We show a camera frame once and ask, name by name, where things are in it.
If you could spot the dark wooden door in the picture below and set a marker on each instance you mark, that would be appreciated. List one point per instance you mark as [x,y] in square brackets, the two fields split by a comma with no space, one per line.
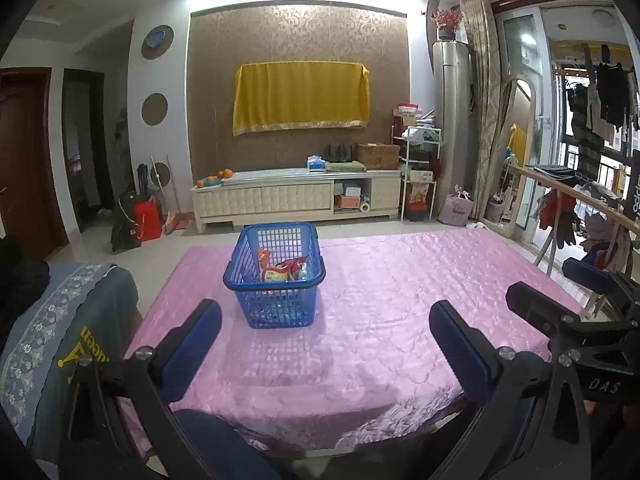
[25,170]

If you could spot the pink tablecloth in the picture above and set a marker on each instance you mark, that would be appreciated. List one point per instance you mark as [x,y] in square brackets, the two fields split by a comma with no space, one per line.
[360,350]

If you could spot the black bag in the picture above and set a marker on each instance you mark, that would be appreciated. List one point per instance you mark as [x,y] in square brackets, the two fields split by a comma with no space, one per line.
[122,230]

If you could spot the brown cardboard box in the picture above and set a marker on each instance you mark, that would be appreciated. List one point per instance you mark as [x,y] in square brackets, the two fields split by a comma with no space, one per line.
[378,156]

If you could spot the red white box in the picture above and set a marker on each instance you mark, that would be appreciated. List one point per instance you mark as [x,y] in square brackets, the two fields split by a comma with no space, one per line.
[408,110]

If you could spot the grey cover yellow print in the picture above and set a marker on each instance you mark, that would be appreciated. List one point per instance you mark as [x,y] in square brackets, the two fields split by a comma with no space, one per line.
[45,360]

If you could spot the pink bag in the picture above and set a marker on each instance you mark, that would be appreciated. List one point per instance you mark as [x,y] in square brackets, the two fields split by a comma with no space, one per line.
[456,210]

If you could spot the wooden drying rack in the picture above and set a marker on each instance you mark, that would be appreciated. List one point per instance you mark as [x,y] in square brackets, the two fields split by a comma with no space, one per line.
[575,192]

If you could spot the white slippers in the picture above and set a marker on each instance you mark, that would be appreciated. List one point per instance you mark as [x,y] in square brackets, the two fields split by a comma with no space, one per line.
[476,226]

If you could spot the dark doorway frame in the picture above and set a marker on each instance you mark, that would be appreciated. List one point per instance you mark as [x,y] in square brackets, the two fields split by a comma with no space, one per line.
[102,145]

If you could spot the silver tower air conditioner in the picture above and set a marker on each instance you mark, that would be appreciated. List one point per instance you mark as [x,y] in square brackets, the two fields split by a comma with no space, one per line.
[452,125]

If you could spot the red garment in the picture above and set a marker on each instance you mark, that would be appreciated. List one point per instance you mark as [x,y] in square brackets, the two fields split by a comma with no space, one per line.
[557,217]

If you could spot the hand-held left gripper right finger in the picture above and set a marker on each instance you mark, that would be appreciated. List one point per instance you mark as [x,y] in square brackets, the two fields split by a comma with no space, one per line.
[457,350]

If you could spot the blue snack packet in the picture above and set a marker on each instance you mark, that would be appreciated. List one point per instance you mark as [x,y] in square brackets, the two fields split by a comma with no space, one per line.
[303,274]

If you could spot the red yellow snack packet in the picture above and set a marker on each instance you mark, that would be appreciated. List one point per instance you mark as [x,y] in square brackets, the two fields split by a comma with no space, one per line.
[277,274]

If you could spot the boxes in cabinet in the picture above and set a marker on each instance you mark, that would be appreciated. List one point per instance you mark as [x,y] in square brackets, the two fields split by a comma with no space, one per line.
[350,195]

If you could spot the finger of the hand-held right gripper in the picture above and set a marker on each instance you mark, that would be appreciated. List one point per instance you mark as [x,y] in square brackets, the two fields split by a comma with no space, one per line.
[585,272]
[532,305]

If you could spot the hanging dark clothes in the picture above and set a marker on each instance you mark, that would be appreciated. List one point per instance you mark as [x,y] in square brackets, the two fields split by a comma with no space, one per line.
[607,100]

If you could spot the round wall disc blue plate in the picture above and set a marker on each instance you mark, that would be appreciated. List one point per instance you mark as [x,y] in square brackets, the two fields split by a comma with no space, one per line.
[157,41]

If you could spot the blue tissue box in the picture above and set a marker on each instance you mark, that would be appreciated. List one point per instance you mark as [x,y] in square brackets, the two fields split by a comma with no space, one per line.
[316,164]

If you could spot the white shelf rack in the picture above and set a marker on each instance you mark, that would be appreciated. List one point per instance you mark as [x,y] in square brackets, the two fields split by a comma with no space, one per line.
[421,175]

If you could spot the patterned beige curtain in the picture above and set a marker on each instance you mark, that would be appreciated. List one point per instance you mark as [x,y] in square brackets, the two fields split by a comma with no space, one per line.
[482,110]

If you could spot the arched standing mirror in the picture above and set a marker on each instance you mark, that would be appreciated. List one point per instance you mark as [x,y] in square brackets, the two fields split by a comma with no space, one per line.
[515,160]

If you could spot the plate of oranges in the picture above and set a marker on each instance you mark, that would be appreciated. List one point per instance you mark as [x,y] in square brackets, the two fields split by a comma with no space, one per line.
[215,178]

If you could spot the glass sliding door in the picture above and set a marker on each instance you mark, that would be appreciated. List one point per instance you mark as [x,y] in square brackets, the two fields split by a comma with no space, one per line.
[522,45]

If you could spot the plain round wall disc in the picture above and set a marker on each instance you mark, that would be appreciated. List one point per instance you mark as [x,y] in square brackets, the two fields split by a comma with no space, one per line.
[154,109]

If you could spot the white mop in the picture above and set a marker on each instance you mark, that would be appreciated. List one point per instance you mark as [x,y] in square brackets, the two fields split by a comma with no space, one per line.
[157,175]

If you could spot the cream television cabinet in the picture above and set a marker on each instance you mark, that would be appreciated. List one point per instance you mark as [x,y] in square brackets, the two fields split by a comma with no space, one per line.
[275,200]

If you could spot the blue plastic basket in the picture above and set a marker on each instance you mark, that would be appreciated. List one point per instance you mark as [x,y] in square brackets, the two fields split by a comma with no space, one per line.
[275,305]

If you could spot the green folded cloth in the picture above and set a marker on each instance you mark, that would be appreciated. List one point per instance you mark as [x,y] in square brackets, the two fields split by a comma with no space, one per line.
[345,167]

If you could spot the red bag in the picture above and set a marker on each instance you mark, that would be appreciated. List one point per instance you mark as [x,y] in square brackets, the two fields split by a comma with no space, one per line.
[147,220]

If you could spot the vase of red flowers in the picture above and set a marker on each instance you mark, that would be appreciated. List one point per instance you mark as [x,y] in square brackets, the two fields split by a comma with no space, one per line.
[446,21]

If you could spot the broom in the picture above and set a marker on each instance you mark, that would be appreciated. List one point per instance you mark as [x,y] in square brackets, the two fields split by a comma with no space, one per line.
[177,220]

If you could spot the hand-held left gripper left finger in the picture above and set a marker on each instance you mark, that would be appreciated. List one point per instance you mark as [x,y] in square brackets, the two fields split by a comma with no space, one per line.
[195,350]

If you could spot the yellow cloth cover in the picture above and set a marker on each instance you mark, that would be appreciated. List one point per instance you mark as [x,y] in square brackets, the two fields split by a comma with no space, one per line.
[300,97]

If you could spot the orange snack packet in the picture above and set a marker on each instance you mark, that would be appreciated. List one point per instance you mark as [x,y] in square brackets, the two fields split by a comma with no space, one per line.
[262,260]

